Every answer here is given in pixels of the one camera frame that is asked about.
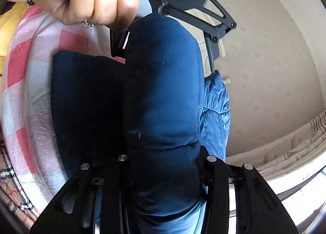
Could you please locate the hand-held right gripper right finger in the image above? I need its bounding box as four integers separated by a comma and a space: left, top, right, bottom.
197, 148, 298, 234

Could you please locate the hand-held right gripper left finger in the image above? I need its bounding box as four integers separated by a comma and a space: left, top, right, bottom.
29, 155, 138, 234

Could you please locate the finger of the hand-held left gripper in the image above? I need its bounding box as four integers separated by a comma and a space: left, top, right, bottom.
111, 29, 131, 58
158, 0, 237, 74

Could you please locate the blue puffer jacket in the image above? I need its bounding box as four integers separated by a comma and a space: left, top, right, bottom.
50, 12, 231, 234

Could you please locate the person's left hand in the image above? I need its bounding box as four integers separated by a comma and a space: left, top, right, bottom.
33, 0, 142, 33

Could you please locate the white wooden headboard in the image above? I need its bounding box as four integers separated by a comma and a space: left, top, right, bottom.
188, 8, 233, 84

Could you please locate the window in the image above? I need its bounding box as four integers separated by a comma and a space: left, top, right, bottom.
229, 165, 326, 227

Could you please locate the printed beige curtain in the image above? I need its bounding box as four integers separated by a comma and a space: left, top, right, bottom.
225, 108, 326, 194

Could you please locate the plaid blanket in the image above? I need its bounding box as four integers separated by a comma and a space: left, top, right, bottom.
0, 145, 41, 227

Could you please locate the red white checked bedspread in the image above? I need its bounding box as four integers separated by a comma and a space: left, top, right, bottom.
0, 4, 128, 214

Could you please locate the yellow cloth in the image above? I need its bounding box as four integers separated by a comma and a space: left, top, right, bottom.
0, 2, 28, 58

